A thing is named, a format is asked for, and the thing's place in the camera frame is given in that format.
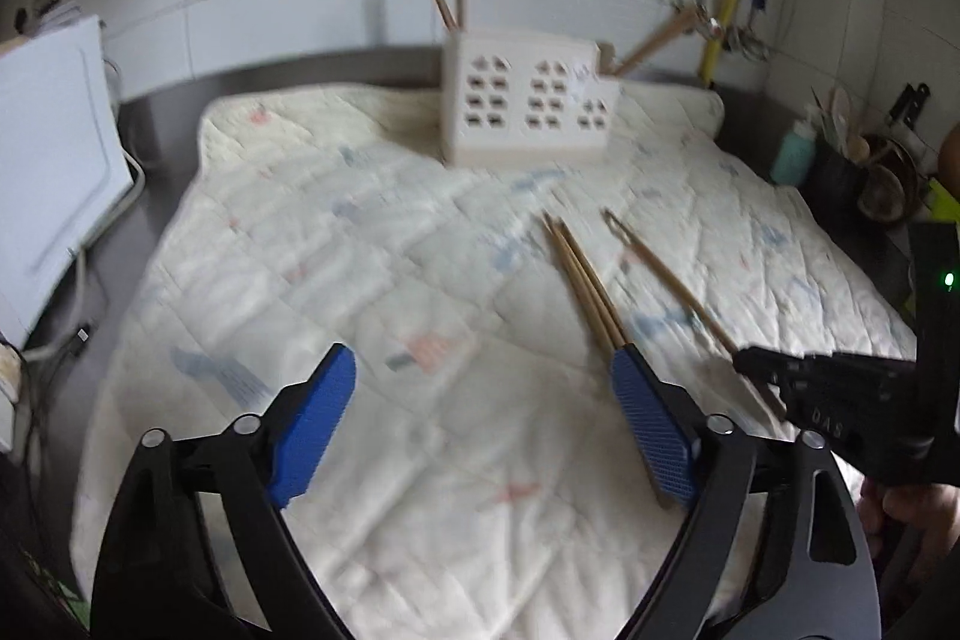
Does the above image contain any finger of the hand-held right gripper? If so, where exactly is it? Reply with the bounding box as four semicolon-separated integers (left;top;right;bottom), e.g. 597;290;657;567
733;346;815;395

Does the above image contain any white quilted mat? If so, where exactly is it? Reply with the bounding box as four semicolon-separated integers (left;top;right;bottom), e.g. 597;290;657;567
71;85;920;640

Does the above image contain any black utensil pot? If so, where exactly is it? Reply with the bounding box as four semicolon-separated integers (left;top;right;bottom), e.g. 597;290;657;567
814;141;863;214

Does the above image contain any white cable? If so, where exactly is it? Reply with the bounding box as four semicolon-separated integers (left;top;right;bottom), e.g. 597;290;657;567
22;149;147;363

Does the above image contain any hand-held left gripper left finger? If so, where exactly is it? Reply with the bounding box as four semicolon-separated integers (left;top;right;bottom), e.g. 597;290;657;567
88;344;357;640

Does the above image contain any person's right hand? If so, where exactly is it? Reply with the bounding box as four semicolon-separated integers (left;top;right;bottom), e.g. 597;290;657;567
862;481;960;558

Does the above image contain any black handle knife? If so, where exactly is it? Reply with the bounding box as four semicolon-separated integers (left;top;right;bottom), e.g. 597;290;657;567
885;83;931;124

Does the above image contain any cream plastic chopstick holder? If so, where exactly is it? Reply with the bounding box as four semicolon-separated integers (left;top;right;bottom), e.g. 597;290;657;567
440;29;623;167

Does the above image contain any white countertop appliance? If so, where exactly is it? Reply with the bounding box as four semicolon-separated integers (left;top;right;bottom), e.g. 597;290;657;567
0;14;132;341

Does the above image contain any white plastic spatula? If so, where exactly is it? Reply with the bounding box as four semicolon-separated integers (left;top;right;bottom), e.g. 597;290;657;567
825;87;852;142

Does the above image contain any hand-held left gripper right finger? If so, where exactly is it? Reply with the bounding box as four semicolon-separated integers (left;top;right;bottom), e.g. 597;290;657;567
609;345;884;640

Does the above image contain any wooden chopsticks pair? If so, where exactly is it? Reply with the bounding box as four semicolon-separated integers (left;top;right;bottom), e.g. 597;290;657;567
541;212;620;352

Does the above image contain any teal plastic bottle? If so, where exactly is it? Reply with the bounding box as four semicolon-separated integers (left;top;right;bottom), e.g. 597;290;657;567
771;115;822;185

